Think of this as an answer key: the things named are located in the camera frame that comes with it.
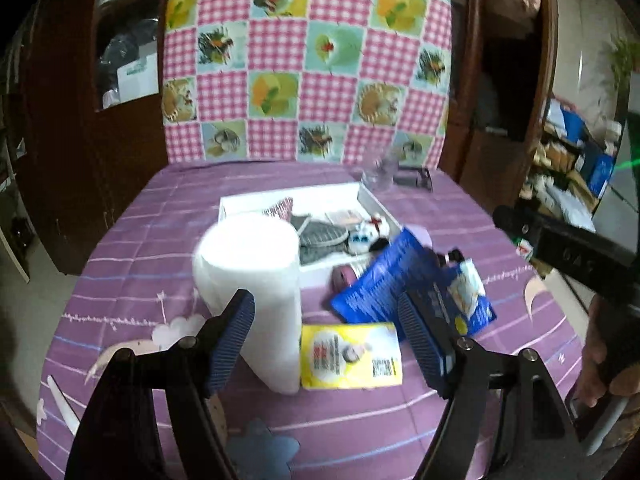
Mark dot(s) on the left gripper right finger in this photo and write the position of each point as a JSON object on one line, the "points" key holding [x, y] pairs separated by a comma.
{"points": [[441, 353]]}

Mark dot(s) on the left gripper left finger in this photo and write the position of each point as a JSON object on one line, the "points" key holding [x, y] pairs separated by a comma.
{"points": [[219, 344]]}

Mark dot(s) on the blue eye mask package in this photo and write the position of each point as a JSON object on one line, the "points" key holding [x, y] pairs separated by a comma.
{"points": [[458, 295]]}

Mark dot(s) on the yellow puff package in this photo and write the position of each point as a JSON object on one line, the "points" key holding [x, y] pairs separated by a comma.
{"points": [[350, 356]]}

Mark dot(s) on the blue foil package back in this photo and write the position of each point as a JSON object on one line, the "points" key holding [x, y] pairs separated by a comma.
{"points": [[373, 298]]}

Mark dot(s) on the white paper towel roll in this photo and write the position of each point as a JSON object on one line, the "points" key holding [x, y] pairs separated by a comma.
{"points": [[260, 254]]}

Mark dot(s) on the panda plush with sunglasses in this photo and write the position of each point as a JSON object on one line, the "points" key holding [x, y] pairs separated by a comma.
{"points": [[367, 235]]}

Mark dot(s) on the green plaid cat pouch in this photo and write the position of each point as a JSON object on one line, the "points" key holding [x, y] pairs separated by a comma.
{"points": [[318, 239]]}

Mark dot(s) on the purple striped tablecloth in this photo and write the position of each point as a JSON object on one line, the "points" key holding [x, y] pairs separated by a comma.
{"points": [[138, 285]]}

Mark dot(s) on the white shallow box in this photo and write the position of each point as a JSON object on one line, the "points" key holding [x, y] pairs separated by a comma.
{"points": [[336, 224]]}

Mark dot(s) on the black plastic clip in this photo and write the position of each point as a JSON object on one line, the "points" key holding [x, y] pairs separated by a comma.
{"points": [[414, 178]]}

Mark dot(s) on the clear drinking glass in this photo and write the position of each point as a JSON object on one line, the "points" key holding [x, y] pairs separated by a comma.
{"points": [[379, 166]]}

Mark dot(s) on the dark wooden cabinet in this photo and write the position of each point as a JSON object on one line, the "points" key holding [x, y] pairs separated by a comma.
{"points": [[85, 162]]}

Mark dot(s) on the pink checkered picture cloth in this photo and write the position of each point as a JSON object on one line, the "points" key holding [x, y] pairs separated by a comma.
{"points": [[307, 80]]}

